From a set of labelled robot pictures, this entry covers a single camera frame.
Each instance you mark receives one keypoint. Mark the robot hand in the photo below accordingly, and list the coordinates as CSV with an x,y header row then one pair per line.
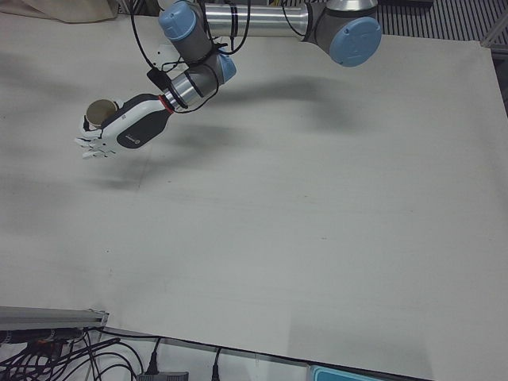
x,y
135,123

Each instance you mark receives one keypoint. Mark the single paper cup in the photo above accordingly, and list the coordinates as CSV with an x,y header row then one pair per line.
x,y
99,113

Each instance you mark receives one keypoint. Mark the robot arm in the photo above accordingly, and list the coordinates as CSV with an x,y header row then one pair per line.
x,y
254,20

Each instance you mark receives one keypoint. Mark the black multiport hub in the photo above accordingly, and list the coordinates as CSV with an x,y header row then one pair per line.
x,y
43,336

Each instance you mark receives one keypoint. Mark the dark slatted grille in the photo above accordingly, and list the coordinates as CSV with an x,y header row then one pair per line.
x,y
405,16

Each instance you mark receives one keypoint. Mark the blue plastic bin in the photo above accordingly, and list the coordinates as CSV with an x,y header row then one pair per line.
x,y
357,375

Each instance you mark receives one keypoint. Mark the white metal mounting bracket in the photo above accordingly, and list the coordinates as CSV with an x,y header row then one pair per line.
x,y
163,55

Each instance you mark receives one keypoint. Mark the aluminium profile post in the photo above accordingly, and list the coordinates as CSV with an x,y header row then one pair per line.
x,y
51,315

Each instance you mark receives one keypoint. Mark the aluminium frame profile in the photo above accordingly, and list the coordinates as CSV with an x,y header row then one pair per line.
x,y
496,39

